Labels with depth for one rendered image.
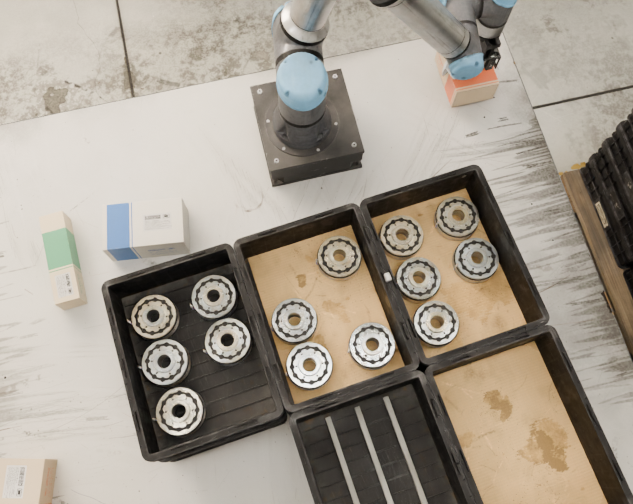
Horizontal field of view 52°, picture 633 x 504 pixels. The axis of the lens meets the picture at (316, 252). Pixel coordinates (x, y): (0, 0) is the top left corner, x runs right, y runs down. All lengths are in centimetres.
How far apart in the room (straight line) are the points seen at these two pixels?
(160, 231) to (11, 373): 50
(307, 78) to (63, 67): 162
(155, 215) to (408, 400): 76
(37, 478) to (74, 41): 192
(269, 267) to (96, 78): 156
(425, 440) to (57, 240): 101
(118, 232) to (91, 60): 138
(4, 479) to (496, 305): 117
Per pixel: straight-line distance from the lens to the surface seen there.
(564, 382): 152
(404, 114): 187
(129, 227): 168
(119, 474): 167
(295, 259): 155
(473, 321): 155
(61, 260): 174
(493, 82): 186
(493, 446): 152
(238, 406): 149
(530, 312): 154
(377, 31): 290
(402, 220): 156
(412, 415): 149
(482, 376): 153
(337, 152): 169
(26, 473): 166
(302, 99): 151
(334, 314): 151
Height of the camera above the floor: 230
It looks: 72 degrees down
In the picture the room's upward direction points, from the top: straight up
